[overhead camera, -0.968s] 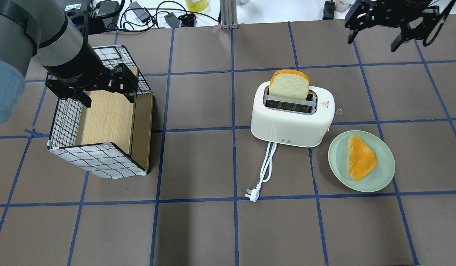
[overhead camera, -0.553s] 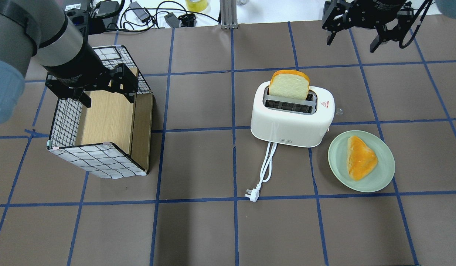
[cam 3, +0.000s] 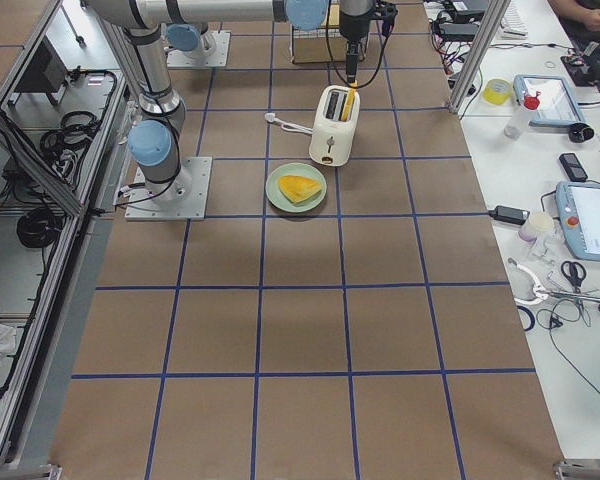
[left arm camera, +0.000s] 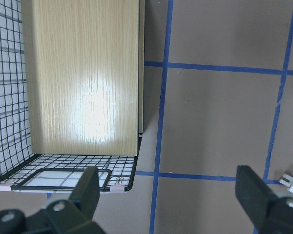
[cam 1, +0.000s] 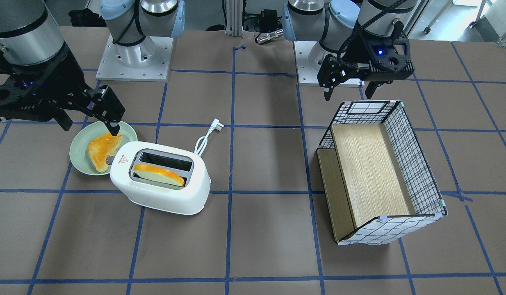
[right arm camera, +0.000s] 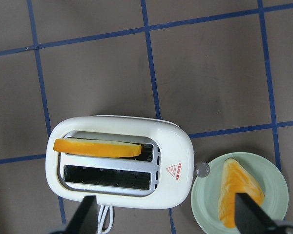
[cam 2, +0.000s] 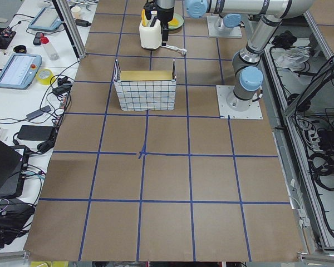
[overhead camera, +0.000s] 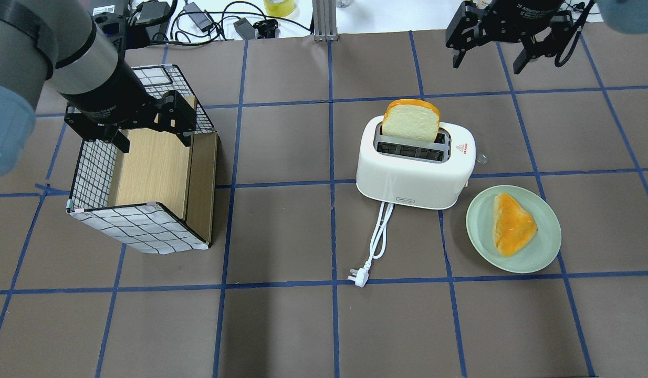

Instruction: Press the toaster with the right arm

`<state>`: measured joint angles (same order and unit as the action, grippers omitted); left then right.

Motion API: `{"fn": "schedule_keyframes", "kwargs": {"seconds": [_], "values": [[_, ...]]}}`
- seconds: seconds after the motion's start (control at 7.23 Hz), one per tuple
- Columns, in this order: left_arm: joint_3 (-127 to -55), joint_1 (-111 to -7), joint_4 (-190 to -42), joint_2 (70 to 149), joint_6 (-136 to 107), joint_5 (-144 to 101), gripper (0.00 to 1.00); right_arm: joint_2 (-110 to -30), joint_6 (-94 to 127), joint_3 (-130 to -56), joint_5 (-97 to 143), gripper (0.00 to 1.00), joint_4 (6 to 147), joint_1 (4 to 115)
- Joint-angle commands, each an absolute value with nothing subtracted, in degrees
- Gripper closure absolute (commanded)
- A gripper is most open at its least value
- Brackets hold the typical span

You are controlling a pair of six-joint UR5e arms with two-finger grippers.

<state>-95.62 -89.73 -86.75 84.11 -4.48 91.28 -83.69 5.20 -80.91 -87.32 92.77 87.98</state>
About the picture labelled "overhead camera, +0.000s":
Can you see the green plate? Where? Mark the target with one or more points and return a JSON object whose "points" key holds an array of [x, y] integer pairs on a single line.
{"points": [[538, 254]]}

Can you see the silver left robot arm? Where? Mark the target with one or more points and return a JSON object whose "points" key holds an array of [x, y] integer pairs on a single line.
{"points": [[82, 55]]}

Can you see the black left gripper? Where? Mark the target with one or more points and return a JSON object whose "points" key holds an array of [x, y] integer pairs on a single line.
{"points": [[110, 93]]}

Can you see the aluminium frame post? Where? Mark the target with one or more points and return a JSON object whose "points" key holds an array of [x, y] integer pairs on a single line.
{"points": [[325, 27]]}

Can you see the yellow tape roll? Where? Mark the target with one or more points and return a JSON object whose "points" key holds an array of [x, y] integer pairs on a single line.
{"points": [[279, 8]]}

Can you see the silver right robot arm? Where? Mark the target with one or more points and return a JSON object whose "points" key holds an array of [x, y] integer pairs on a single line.
{"points": [[628, 17]]}

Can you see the black power adapter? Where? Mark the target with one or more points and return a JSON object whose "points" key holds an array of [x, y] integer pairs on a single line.
{"points": [[245, 29]]}

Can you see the bread slice in toaster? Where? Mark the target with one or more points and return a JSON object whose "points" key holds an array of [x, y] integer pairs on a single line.
{"points": [[411, 119]]}

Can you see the triangular bread on plate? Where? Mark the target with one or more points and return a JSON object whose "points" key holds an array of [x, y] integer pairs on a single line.
{"points": [[513, 227]]}

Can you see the wire grid storage box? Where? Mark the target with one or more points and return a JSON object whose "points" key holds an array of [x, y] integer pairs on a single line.
{"points": [[159, 197]]}

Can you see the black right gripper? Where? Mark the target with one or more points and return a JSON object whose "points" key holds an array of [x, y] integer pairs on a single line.
{"points": [[518, 11]]}

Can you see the white toaster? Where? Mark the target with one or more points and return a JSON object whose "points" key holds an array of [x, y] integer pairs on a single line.
{"points": [[414, 173]]}

